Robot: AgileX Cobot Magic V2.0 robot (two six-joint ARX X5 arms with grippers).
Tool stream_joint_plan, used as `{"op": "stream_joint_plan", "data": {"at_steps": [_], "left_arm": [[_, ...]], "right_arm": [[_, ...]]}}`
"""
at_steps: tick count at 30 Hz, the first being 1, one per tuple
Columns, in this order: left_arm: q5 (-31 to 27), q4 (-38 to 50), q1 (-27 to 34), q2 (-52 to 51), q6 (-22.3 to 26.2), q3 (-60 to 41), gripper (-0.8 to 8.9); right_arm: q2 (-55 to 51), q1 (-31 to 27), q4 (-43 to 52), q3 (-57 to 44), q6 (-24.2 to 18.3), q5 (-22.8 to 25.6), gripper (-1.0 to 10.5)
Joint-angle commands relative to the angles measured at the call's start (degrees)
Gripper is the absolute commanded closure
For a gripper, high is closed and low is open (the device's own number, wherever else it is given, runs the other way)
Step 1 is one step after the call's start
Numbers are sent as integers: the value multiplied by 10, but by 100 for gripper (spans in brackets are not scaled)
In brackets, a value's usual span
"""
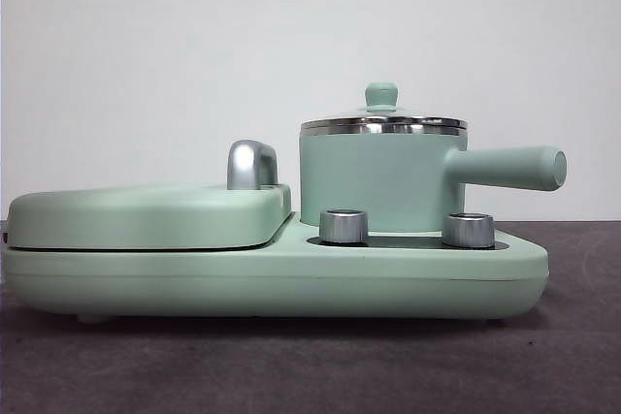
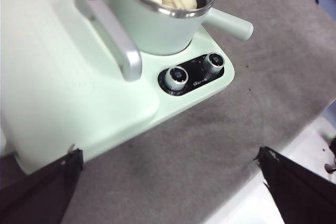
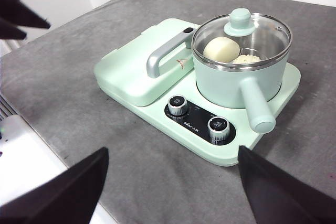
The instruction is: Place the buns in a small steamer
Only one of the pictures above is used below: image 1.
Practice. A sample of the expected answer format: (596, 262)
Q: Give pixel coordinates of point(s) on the glass pot lid green knob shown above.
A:
(381, 96)

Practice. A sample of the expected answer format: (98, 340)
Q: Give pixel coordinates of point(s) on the silver control knob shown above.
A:
(343, 227)
(468, 231)

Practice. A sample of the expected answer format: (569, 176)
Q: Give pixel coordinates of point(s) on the mint green breakfast machine base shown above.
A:
(291, 278)

